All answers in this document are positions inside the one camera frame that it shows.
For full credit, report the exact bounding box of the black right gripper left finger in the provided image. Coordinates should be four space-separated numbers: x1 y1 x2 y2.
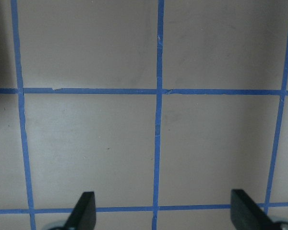
63 192 96 230

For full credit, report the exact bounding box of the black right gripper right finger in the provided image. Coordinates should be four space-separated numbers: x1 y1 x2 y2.
230 189 285 230

